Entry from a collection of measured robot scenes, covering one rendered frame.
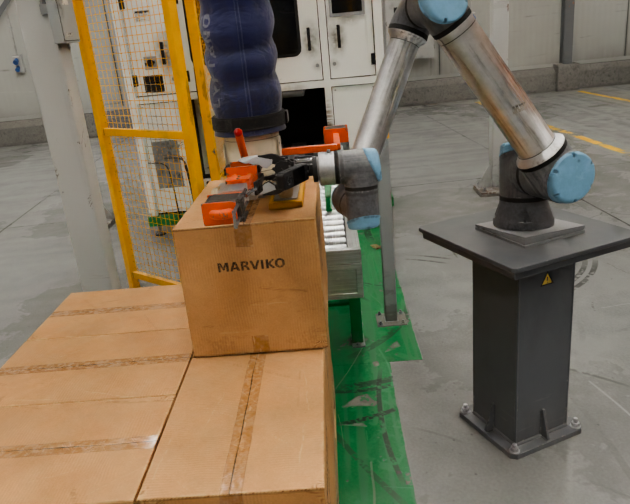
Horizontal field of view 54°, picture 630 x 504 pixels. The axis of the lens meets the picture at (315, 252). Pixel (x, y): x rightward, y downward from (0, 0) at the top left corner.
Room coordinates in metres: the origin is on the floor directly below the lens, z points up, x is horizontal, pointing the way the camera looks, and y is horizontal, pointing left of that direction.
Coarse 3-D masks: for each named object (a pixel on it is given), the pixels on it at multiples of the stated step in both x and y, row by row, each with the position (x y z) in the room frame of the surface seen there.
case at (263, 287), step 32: (192, 224) 1.68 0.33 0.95; (256, 224) 1.64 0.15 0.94; (288, 224) 1.63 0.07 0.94; (320, 224) 1.94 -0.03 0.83; (192, 256) 1.65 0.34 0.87; (224, 256) 1.64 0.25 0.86; (256, 256) 1.64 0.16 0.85; (288, 256) 1.63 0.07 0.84; (320, 256) 1.68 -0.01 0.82; (192, 288) 1.65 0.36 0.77; (224, 288) 1.64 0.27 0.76; (256, 288) 1.64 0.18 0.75; (288, 288) 1.63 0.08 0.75; (320, 288) 1.63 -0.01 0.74; (192, 320) 1.65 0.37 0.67; (224, 320) 1.64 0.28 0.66; (256, 320) 1.64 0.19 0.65; (288, 320) 1.63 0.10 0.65; (320, 320) 1.63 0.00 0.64; (224, 352) 1.64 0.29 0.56; (256, 352) 1.64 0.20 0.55
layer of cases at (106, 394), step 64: (64, 320) 2.02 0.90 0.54; (128, 320) 1.97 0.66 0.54; (0, 384) 1.61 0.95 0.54; (64, 384) 1.57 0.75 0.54; (128, 384) 1.54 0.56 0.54; (192, 384) 1.50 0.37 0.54; (256, 384) 1.47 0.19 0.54; (320, 384) 1.44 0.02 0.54; (0, 448) 1.29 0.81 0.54; (64, 448) 1.27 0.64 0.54; (128, 448) 1.24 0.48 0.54; (192, 448) 1.22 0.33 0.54; (256, 448) 1.20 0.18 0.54; (320, 448) 1.17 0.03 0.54
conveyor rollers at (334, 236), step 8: (296, 160) 4.50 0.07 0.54; (304, 160) 4.42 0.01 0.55; (336, 184) 3.61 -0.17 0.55; (320, 192) 3.50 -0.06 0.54; (328, 216) 2.97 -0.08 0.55; (336, 216) 2.97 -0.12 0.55; (328, 224) 2.87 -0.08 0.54; (336, 224) 2.87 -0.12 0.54; (328, 232) 2.71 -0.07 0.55; (336, 232) 2.70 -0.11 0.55; (328, 240) 2.61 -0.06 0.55; (336, 240) 2.60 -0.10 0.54; (344, 240) 2.60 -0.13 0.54; (328, 248) 2.51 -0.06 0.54
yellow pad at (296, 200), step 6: (294, 186) 1.92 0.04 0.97; (300, 186) 1.94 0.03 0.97; (294, 192) 1.84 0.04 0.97; (300, 192) 1.86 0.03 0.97; (276, 198) 1.79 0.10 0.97; (282, 198) 1.78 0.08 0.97; (288, 198) 1.78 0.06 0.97; (294, 198) 1.78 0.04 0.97; (300, 198) 1.78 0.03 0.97; (270, 204) 1.76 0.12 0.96; (276, 204) 1.75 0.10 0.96; (282, 204) 1.75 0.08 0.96; (288, 204) 1.75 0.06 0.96; (294, 204) 1.75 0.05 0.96; (300, 204) 1.75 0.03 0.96
